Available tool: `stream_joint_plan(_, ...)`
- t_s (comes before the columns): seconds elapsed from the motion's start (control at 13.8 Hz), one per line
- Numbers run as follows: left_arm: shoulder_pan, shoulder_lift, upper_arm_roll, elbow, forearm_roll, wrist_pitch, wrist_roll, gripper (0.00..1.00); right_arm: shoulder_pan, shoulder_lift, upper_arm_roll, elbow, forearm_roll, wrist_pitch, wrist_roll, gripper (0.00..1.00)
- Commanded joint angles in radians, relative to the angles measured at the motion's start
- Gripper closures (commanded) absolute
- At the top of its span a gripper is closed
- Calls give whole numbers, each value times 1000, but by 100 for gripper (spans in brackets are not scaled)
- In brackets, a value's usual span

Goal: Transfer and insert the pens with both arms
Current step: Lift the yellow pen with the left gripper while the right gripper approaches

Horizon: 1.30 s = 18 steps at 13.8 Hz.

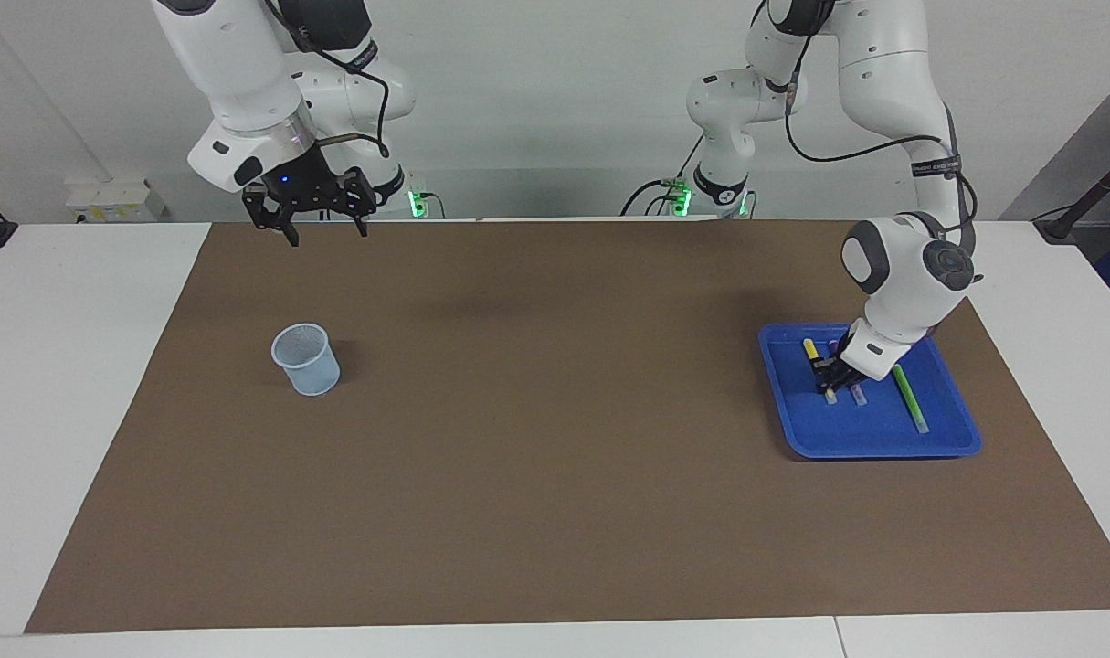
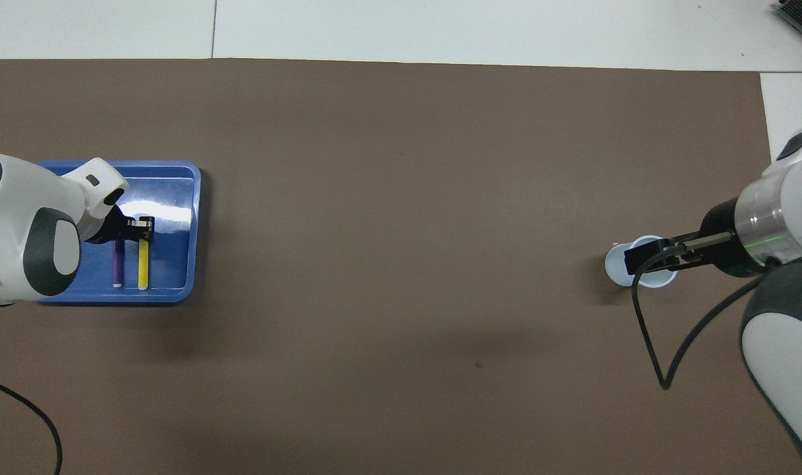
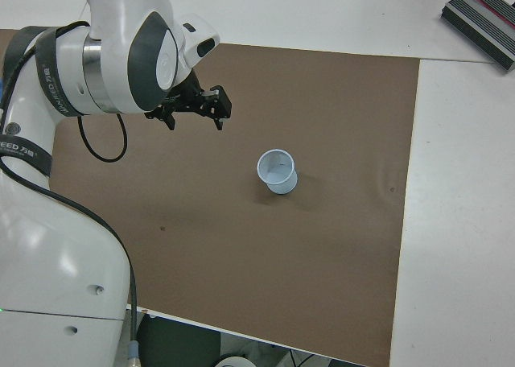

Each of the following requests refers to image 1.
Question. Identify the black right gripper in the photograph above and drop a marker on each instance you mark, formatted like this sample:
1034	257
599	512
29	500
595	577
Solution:
303	183

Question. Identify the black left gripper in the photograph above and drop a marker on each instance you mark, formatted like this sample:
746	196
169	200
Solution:
842	361

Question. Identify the yellow highlighter pen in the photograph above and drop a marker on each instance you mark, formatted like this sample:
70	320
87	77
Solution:
809	347

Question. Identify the green highlighter pen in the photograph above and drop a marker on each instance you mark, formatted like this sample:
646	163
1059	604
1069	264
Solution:
911	400

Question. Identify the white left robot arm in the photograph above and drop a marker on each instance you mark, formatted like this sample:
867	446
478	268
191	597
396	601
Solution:
893	91

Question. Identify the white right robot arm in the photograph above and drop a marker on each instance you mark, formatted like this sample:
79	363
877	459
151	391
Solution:
244	82

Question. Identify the blue plastic tray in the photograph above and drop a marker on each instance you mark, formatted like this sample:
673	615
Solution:
865	429

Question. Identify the light blue mesh cup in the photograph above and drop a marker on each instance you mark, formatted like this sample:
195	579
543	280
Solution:
310	370

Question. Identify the white power box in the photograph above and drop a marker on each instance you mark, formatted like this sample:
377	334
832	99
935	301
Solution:
111	203

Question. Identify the brown table mat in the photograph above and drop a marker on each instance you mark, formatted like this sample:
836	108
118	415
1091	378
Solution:
554	439

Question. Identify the black stand pole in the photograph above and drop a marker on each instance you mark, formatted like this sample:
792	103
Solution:
1089	196

